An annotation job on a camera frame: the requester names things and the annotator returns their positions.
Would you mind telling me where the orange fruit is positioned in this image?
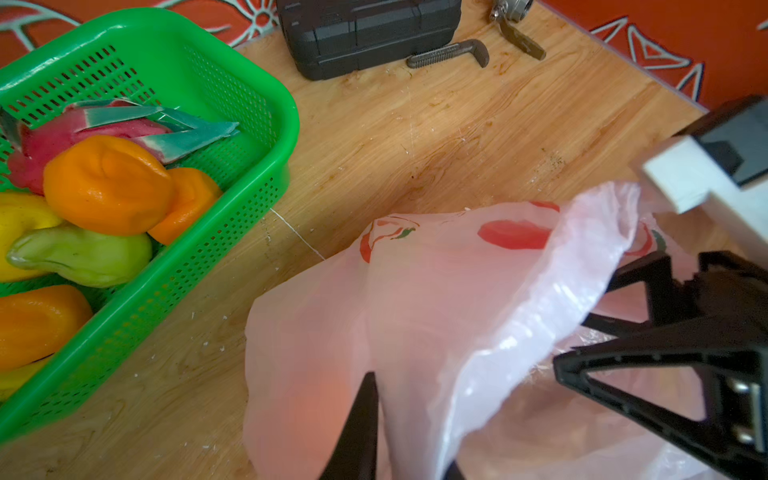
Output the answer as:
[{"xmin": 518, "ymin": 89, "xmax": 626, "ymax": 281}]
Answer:
[
  {"xmin": 43, "ymin": 136, "xmax": 175, "ymax": 236},
  {"xmin": 1, "ymin": 285, "xmax": 93, "ymax": 372},
  {"xmin": 148, "ymin": 168, "xmax": 222, "ymax": 245}
]

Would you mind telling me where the red green dragon fruit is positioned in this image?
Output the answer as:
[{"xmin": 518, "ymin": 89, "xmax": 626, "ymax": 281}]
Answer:
[{"xmin": 1, "ymin": 98, "xmax": 239, "ymax": 195}]

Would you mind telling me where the black plastic case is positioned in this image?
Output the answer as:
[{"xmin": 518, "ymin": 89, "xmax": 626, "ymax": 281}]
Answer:
[{"xmin": 277, "ymin": 0, "xmax": 462, "ymax": 81}]

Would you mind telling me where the small metal fitting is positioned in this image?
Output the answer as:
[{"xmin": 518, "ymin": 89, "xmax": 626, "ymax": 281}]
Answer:
[{"xmin": 489, "ymin": 0, "xmax": 546, "ymax": 61}]

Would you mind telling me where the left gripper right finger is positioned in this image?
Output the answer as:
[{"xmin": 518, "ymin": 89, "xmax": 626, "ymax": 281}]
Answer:
[{"xmin": 443, "ymin": 461, "xmax": 465, "ymax": 480}]

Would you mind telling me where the dark hex key tool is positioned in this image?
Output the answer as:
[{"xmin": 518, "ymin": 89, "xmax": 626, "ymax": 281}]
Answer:
[{"xmin": 406, "ymin": 39, "xmax": 490, "ymax": 69}]

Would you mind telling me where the pink plastic bag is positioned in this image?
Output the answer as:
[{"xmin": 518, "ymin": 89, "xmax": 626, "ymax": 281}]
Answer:
[{"xmin": 243, "ymin": 182, "xmax": 711, "ymax": 479}]

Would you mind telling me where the yellow banana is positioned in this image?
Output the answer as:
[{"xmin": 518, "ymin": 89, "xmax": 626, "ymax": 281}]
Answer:
[{"xmin": 0, "ymin": 357, "xmax": 50, "ymax": 403}]

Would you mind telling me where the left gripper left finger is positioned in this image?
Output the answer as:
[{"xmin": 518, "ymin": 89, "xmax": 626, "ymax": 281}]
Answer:
[{"xmin": 319, "ymin": 372, "xmax": 379, "ymax": 480}]

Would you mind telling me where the green plastic basket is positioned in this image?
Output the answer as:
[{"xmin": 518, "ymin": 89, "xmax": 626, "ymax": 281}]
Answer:
[{"xmin": 1, "ymin": 8, "xmax": 299, "ymax": 442}]

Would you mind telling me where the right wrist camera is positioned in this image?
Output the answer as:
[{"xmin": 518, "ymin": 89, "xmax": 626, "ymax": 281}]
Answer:
[{"xmin": 632, "ymin": 95, "xmax": 767, "ymax": 268}]

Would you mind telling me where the yellow lemon fruit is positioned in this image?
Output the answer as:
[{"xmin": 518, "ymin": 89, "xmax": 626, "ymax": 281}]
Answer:
[{"xmin": 1, "ymin": 191, "xmax": 63, "ymax": 283}]

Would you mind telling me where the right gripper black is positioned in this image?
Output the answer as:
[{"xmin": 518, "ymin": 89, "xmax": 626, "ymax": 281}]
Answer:
[{"xmin": 553, "ymin": 251, "xmax": 767, "ymax": 479}]

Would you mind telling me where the green pear fruit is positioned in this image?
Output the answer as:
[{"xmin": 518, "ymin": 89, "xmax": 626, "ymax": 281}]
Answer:
[{"xmin": 6, "ymin": 224, "xmax": 152, "ymax": 288}]

